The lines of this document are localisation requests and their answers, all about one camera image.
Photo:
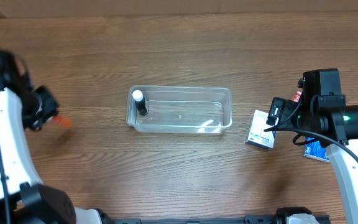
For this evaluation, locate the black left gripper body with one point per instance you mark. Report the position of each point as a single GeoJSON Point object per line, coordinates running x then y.
{"type": "Point", "coordinates": [48, 104]}

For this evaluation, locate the orange tube with white cap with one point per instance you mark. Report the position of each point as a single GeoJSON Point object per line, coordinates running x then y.
{"type": "Point", "coordinates": [63, 121]}

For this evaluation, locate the dark bottle with white cap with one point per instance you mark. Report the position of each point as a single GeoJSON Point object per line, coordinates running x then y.
{"type": "Point", "coordinates": [140, 102]}

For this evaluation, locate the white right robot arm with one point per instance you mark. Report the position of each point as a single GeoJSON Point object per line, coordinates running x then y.
{"type": "Point", "coordinates": [322, 115]}

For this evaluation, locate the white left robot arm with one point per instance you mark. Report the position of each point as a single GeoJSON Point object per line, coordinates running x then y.
{"type": "Point", "coordinates": [23, 196]}

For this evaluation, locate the clear plastic container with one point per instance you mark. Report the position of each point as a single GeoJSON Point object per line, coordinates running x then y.
{"type": "Point", "coordinates": [181, 109]}

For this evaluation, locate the small red and white item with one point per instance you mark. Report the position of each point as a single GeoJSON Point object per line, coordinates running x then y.
{"type": "Point", "coordinates": [297, 96]}

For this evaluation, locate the white and blue box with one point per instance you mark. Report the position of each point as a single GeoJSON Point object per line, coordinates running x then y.
{"type": "Point", "coordinates": [256, 135]}

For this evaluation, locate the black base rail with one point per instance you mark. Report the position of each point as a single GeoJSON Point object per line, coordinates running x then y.
{"type": "Point", "coordinates": [244, 220]}

